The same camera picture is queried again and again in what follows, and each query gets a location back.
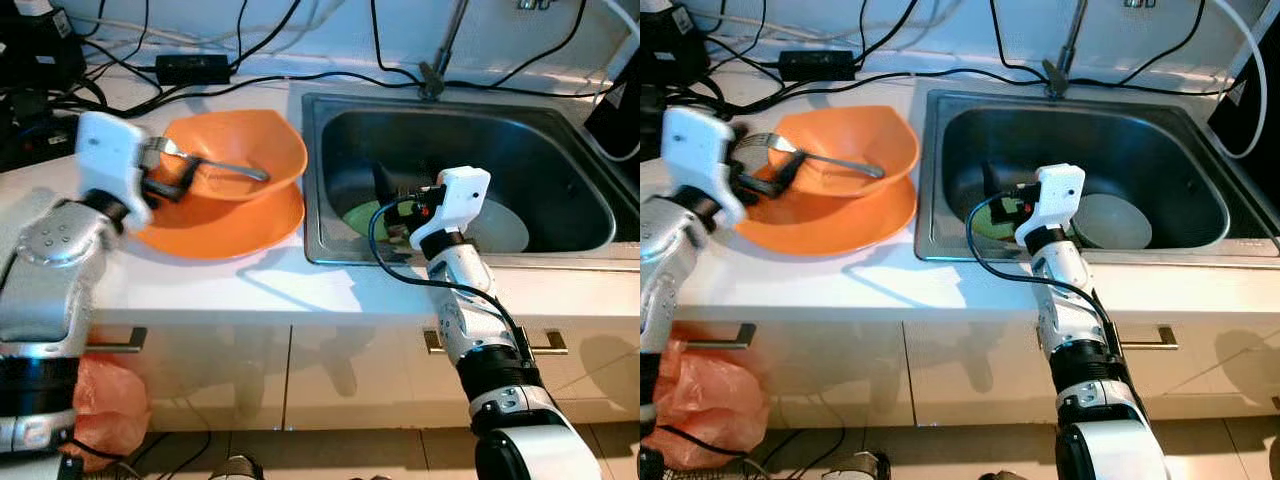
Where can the silver metal fork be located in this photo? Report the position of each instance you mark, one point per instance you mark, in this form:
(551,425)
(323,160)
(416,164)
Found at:
(235,170)
(850,165)

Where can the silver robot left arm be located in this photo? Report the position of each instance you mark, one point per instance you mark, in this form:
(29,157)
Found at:
(50,260)
(670,250)

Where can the steel kitchen faucet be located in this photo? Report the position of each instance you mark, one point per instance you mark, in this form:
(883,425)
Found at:
(1065,55)
(440,55)

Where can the white kitchen cabinet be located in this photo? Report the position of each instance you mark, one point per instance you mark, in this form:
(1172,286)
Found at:
(900,375)
(340,380)

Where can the green plate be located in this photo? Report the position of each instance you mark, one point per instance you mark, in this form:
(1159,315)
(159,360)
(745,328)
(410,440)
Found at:
(360,215)
(985,225)

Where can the black power strip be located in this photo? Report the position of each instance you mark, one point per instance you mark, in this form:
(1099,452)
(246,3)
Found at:
(35,140)
(690,100)

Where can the orange bowl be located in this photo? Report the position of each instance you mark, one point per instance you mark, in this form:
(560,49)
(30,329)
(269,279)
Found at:
(860,135)
(250,140)

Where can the grey round dish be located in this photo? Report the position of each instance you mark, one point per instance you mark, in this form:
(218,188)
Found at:
(1115,225)
(505,230)

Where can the black power adapter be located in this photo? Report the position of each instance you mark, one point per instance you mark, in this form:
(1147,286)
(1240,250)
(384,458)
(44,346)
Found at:
(195,68)
(815,65)

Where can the stainless steel sink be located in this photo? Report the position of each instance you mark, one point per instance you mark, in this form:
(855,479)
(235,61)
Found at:
(1140,150)
(520,150)

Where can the black boxy device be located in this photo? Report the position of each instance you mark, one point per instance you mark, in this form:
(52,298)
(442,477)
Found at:
(40,50)
(670,45)

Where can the black appliance white label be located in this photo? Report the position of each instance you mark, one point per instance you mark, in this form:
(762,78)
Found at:
(615,115)
(1250,110)

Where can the red plastic bag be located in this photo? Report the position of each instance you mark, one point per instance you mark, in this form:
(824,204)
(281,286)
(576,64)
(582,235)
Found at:
(105,410)
(705,400)

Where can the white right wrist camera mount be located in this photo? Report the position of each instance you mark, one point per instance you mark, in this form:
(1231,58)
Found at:
(460,195)
(1060,195)

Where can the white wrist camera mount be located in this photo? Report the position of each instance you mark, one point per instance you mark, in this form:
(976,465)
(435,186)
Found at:
(105,150)
(460,195)
(695,150)
(1060,195)

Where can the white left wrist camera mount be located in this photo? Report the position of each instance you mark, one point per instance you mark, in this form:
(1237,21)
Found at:
(695,150)
(105,150)

